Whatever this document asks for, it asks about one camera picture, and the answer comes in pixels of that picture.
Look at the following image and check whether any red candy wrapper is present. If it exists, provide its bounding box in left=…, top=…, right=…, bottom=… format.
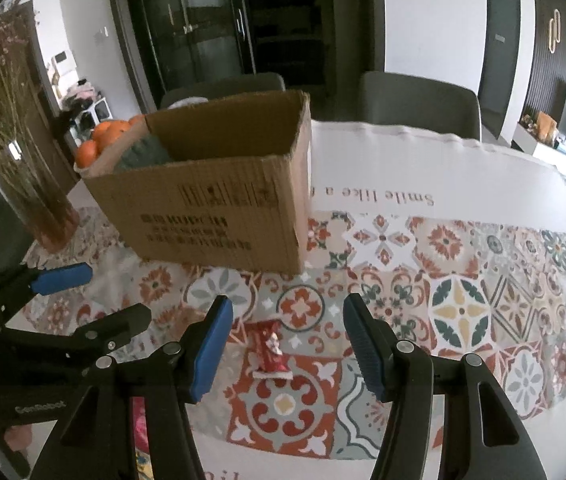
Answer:
left=247, top=318, right=293, bottom=380

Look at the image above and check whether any dark green soft item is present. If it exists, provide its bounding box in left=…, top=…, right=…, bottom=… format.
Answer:
left=115, top=134, right=172, bottom=172

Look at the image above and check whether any orange fruit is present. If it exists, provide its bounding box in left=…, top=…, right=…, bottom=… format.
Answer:
left=91, top=120, right=131, bottom=153
left=75, top=140, right=100, bottom=169

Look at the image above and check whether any glass vase with dried flowers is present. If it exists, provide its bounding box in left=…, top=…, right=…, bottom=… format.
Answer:
left=0, top=4, right=78, bottom=254

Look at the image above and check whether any brown cardboard box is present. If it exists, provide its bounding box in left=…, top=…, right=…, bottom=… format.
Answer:
left=80, top=90, right=311, bottom=274

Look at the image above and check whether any patterned tile tablecloth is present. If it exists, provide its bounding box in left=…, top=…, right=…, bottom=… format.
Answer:
left=12, top=124, right=566, bottom=479

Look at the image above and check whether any grey chair left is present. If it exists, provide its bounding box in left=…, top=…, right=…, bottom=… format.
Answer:
left=159, top=73, right=285, bottom=110

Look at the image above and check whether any grey chair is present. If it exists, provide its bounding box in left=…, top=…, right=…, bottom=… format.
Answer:
left=159, top=73, right=285, bottom=110
left=359, top=72, right=481, bottom=141

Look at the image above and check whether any white side cabinet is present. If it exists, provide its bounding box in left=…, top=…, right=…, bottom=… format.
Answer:
left=511, top=125, right=566, bottom=180

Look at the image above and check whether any black glass cabinet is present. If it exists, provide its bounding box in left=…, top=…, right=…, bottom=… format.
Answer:
left=110, top=0, right=335, bottom=114

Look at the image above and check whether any grey chair right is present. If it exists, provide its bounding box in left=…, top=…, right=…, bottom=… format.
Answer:
left=359, top=72, right=481, bottom=141

